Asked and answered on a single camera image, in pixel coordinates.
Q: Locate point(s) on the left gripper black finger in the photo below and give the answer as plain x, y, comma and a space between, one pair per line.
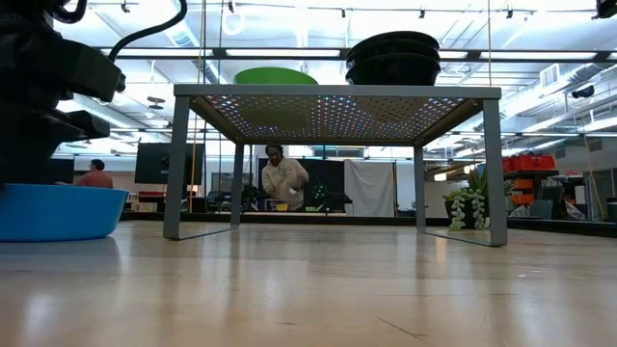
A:
29, 149

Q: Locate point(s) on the blue plastic bowl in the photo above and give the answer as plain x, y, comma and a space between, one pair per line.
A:
62, 217

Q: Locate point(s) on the green plastic bowl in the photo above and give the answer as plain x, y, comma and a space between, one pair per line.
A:
275, 77

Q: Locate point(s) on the black bowl floral inside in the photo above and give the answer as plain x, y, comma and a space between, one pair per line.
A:
393, 34
393, 46
393, 72

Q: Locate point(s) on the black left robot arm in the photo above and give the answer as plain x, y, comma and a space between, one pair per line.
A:
24, 17

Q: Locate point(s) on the person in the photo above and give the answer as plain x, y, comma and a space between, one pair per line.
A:
284, 178
96, 179

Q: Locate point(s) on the round disc fixture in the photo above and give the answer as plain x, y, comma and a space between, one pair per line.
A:
155, 100

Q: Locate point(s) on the black flat screen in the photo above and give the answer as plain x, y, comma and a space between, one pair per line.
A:
149, 164

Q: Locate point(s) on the red storage bin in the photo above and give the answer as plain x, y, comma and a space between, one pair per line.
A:
530, 163

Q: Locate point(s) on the orange storage bins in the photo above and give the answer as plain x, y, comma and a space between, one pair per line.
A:
523, 185

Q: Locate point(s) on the black bin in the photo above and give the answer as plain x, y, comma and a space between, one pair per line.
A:
612, 212

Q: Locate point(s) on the grey chair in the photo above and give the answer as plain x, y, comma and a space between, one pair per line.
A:
542, 209

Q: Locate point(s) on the green succulent plant in pot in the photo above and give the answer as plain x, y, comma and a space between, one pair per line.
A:
465, 212

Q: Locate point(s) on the grey perforated metal shelf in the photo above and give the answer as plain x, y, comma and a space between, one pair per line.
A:
337, 90

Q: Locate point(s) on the black partition panel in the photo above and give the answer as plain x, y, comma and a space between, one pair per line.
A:
332, 168

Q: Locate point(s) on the white hanging cloth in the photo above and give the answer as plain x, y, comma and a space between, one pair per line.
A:
368, 188

